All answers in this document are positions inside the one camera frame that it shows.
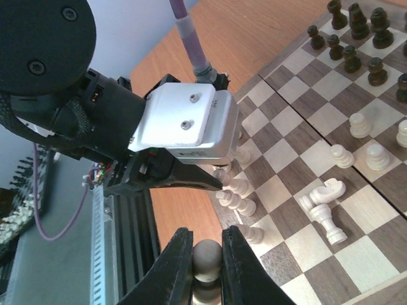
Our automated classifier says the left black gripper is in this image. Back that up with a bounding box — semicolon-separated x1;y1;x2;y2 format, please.
103;148;223;196

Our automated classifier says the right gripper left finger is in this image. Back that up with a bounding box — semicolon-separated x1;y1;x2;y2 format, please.
119;227;193;305

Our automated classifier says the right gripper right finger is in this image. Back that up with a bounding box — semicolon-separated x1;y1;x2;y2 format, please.
221;225;294;305

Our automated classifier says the white pawn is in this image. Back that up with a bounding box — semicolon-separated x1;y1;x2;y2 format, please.
193;239;222;304

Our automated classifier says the wooden folding chess board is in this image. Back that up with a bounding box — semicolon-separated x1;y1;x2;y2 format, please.
206;0;407;305

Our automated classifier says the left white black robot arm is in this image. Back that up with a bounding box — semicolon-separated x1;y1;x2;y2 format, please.
1;1;221;193

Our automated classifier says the pile of white chess pieces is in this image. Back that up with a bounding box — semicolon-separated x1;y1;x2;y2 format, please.
209;133;265;245

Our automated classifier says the dark chess pieces row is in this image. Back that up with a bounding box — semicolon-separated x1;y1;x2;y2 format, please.
307;0;407;104

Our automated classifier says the lying white rook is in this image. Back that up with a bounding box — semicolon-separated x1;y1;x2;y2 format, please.
310;203;347;245

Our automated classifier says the lying white knight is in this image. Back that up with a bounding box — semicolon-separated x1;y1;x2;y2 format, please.
299;178;346;212

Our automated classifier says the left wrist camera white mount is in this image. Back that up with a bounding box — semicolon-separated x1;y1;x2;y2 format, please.
128;83;242;165

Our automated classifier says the black aluminium frame rail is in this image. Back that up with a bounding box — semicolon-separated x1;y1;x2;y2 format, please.
105;190;161;303

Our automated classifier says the light blue cable duct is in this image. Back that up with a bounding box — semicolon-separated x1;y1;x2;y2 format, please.
90;186;106;305

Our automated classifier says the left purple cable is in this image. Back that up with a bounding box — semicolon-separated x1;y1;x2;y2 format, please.
31;0;220;241

